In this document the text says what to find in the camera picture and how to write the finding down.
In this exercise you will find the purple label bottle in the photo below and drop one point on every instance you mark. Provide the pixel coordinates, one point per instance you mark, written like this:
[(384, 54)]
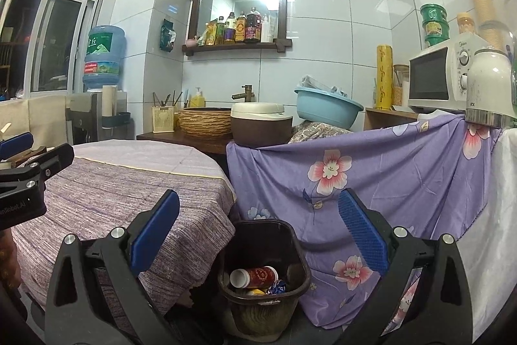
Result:
[(229, 30)]

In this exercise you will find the dark chopsticks bunch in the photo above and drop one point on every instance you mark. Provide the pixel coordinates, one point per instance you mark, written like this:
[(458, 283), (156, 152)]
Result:
[(165, 99)]

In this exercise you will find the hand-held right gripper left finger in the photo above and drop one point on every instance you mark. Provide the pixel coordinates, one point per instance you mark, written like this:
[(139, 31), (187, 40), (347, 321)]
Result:
[(155, 232)]

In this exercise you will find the yellow patterned roll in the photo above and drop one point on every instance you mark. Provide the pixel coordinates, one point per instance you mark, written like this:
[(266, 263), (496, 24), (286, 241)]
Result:
[(383, 78)]

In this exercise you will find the green wall pouch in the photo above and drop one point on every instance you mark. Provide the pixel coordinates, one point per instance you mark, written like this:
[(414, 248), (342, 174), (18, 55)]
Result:
[(168, 36)]

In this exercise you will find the green label bottle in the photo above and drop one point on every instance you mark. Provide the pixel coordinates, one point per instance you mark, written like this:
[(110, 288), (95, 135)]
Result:
[(220, 31)]

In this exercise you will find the glass jar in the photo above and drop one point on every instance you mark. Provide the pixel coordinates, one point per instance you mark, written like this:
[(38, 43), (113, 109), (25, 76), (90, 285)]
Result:
[(400, 86)]

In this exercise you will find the bronze faucet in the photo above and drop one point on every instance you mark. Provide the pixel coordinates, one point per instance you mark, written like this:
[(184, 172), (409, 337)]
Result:
[(246, 94)]

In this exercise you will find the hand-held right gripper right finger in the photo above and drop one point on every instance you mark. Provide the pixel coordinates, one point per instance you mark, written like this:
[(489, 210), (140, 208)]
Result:
[(363, 232)]

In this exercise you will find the clear plastic bag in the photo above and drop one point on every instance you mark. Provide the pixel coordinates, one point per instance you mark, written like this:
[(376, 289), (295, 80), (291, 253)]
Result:
[(315, 84)]

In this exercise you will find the water dispenser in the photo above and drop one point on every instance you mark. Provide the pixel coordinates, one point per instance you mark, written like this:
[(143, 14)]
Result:
[(83, 118)]

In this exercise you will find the pink small teapot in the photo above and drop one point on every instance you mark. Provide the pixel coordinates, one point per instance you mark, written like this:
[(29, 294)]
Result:
[(191, 42)]

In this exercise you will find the yellow snack packet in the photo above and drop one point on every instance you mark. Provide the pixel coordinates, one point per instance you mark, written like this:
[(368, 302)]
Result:
[(211, 33)]

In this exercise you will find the sliding window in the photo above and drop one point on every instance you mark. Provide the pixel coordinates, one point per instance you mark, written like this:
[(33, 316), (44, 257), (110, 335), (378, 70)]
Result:
[(52, 46)]

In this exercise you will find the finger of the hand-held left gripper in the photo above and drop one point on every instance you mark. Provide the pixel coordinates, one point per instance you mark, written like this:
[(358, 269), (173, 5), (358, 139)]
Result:
[(16, 145), (60, 159)]

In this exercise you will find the orange lidded jar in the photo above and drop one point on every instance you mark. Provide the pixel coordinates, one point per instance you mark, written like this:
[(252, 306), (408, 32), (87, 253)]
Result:
[(466, 23)]

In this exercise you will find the beige cloth cover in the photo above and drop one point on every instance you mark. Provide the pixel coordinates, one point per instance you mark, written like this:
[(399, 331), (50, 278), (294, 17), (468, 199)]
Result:
[(36, 118)]

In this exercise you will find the silver blue foil wrapper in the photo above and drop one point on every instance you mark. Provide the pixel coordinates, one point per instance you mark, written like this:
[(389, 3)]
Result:
[(278, 287)]

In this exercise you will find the dark sauce bottle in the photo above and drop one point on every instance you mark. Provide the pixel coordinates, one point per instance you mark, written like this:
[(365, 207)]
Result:
[(253, 29)]

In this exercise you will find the wooden sink counter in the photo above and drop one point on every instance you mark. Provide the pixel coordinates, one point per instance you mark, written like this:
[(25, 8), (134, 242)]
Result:
[(181, 143)]

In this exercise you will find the white cup dispenser tube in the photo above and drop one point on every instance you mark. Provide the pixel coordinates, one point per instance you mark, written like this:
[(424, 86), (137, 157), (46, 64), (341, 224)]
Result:
[(109, 100)]

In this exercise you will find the yellow soap bottle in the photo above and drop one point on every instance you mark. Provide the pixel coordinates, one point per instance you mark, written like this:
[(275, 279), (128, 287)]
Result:
[(198, 100)]

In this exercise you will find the blue water jug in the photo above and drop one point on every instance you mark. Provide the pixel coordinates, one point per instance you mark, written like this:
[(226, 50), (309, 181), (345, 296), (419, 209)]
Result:
[(103, 54)]

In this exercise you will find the white microwave oven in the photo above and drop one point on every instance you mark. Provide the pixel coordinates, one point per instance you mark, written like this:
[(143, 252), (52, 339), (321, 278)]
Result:
[(428, 78)]

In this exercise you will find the yellow label bottle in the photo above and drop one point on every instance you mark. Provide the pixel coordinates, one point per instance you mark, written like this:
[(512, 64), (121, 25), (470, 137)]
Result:
[(240, 29)]

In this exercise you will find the white plastic bottle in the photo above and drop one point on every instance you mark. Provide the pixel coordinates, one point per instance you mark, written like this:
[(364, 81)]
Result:
[(265, 30)]

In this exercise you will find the white cloth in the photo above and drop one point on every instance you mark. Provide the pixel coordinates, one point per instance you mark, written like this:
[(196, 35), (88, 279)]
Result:
[(496, 227)]

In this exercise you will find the red paper cup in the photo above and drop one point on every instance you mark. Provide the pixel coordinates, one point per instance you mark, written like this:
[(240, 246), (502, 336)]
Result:
[(258, 276)]

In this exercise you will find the wooden cabinet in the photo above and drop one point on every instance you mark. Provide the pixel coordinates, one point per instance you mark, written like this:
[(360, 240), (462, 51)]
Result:
[(387, 118)]

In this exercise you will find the person's left hand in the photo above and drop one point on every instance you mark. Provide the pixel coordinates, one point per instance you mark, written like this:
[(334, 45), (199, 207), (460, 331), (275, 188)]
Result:
[(9, 260)]

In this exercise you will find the brown white rice cooker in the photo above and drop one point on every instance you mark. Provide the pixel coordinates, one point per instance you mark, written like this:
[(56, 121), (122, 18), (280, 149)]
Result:
[(260, 128)]

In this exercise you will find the woven basket basin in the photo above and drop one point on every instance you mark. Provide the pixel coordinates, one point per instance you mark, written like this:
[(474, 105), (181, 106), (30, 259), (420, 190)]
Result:
[(204, 124)]

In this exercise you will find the brown patterned cloth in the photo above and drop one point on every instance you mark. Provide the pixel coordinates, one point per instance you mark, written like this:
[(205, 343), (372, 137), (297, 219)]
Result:
[(319, 133)]

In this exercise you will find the dark teal caddy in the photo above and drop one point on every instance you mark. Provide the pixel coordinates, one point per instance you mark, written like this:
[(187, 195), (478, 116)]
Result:
[(117, 119)]

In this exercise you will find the purple floral sheet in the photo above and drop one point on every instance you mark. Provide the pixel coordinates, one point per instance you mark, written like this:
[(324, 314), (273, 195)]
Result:
[(383, 183)]

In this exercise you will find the cream chopstick holder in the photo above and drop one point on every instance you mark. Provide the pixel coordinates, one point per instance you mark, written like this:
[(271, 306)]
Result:
[(162, 119)]

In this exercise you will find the white electric kettle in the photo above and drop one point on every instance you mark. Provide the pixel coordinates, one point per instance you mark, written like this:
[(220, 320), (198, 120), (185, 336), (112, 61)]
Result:
[(486, 86)]

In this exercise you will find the light blue plastic basin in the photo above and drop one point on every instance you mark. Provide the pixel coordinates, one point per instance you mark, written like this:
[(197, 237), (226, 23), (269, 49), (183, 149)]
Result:
[(327, 110)]

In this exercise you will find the dark brown trash bin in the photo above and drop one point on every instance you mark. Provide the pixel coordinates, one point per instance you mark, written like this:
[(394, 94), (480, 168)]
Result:
[(262, 240)]

